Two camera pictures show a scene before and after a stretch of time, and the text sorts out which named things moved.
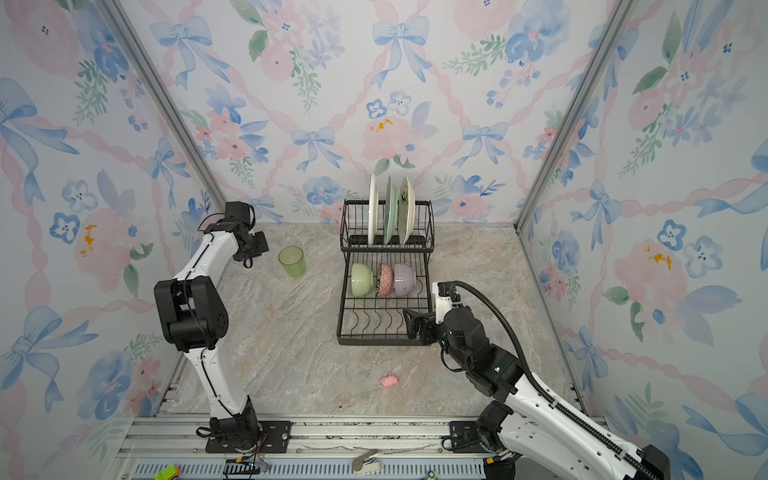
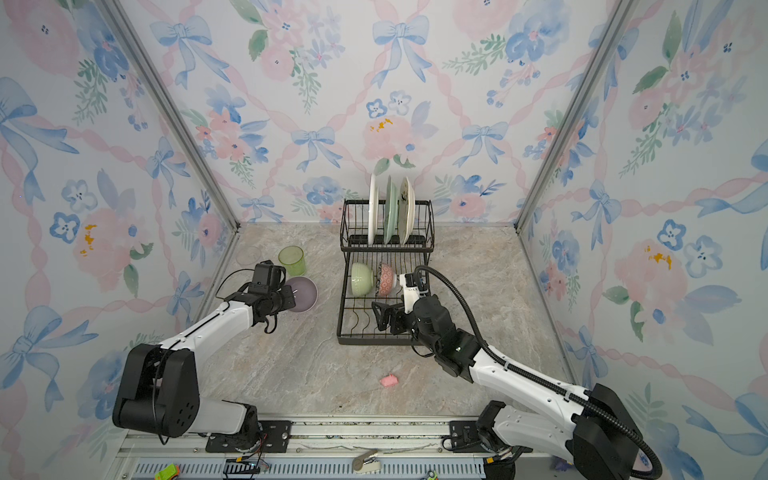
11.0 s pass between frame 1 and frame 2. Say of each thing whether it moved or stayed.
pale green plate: stayed
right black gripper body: moved
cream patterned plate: stayed
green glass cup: stayed
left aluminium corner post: stayed
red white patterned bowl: stayed
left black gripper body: moved
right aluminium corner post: stayed
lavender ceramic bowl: moved
